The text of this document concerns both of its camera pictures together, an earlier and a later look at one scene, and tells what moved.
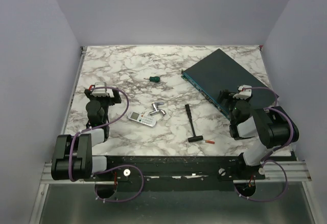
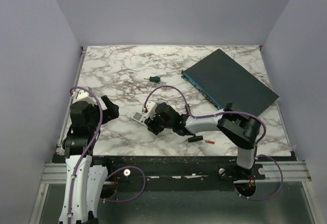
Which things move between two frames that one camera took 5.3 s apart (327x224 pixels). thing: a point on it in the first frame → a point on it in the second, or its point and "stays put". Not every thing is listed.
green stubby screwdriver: (155, 79) stays put
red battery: (211, 142) stays put
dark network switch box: (216, 71) stays put
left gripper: (116, 99) → (111, 112)
